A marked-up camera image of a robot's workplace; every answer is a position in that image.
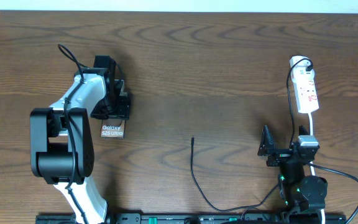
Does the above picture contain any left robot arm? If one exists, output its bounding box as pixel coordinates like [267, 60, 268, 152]
[30, 65, 130, 223]

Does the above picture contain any Samsung Galaxy smartphone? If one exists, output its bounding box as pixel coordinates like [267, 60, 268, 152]
[100, 119, 126, 139]

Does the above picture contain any black charging cable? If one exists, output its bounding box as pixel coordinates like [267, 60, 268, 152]
[190, 57, 314, 213]

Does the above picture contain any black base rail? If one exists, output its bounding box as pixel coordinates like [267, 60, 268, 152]
[35, 212, 346, 224]

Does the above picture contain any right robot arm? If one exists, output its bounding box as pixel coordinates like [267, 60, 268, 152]
[257, 126, 328, 223]

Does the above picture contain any white power strip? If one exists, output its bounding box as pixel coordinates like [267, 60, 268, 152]
[289, 55, 319, 114]

